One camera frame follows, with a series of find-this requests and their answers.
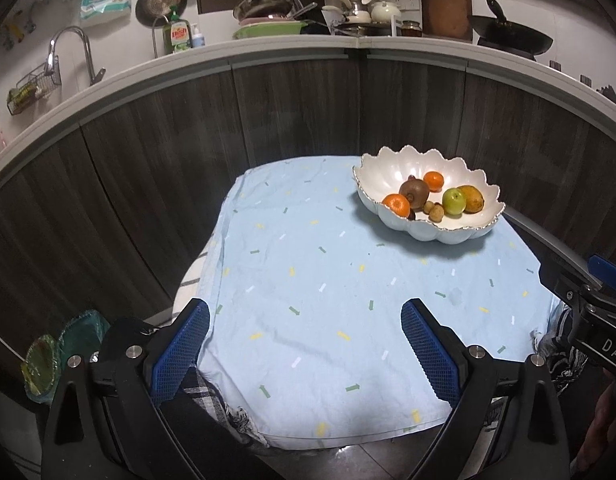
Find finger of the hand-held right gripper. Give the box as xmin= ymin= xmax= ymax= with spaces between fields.
xmin=588 ymin=255 xmax=616 ymax=292
xmin=538 ymin=259 xmax=601 ymax=306

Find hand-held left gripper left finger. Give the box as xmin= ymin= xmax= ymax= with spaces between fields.
xmin=40 ymin=298 xmax=211 ymax=480

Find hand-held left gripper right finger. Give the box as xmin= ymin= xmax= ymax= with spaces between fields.
xmin=400 ymin=298 xmax=571 ymax=480

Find yellow mango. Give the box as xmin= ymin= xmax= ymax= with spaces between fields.
xmin=458 ymin=185 xmax=485 ymax=214

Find green apple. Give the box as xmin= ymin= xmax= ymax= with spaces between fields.
xmin=442 ymin=187 xmax=467 ymax=217

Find large brown kiwi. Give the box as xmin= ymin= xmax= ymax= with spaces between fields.
xmin=399 ymin=178 xmax=431 ymax=209

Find white scalloped bowl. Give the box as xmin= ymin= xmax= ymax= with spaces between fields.
xmin=353 ymin=145 xmax=506 ymax=246

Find striped grey white cloth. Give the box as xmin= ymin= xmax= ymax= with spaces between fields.
xmin=172 ymin=247 xmax=584 ymax=458

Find teal round cover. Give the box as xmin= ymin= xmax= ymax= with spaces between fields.
xmin=58 ymin=310 xmax=111 ymax=361

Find light blue patterned tablecloth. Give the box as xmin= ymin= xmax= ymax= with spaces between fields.
xmin=198 ymin=156 xmax=561 ymax=451

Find black wok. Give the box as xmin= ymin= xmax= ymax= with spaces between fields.
xmin=468 ymin=0 xmax=554 ymax=56

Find brown wooden cutting board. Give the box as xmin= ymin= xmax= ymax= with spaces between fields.
xmin=419 ymin=0 xmax=474 ymax=43

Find green dish soap bottle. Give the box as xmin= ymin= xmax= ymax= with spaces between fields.
xmin=162 ymin=7 xmax=191 ymax=56

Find white kitchen countertop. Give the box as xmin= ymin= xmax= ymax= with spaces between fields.
xmin=0 ymin=34 xmax=616 ymax=201

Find white teapot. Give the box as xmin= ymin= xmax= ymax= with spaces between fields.
xmin=370 ymin=1 xmax=402 ymax=23

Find green plastic basin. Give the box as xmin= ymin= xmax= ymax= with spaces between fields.
xmin=233 ymin=20 xmax=309 ymax=40

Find chrome faucet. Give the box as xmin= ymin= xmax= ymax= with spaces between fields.
xmin=47 ymin=26 xmax=106 ymax=87

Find hanging frying pan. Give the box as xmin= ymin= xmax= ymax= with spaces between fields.
xmin=135 ymin=0 xmax=181 ymax=28

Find stacked metal bowls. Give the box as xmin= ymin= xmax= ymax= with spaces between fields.
xmin=233 ymin=0 xmax=295 ymax=21

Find grey metal rail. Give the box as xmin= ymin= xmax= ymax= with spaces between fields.
xmin=503 ymin=209 xmax=596 ymax=273

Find wire sink basket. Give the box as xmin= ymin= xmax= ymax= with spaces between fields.
xmin=7 ymin=62 xmax=61 ymax=116

